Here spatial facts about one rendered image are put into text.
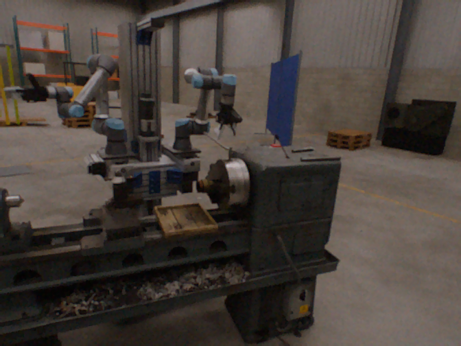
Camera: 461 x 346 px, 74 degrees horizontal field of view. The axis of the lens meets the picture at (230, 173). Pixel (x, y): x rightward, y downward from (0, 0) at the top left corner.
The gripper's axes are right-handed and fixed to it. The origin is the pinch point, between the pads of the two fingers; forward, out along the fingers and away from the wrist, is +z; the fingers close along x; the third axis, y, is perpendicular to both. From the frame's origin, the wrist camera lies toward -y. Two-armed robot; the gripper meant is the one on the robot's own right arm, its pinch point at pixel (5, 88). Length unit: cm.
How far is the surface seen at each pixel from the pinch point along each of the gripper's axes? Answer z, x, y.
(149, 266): -28, -95, 74
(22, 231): 15, -52, 57
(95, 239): -6, -79, 57
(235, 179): -71, -111, 26
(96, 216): -20, -57, 60
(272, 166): -84, -126, 16
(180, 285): -39, -110, 85
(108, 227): -11, -83, 49
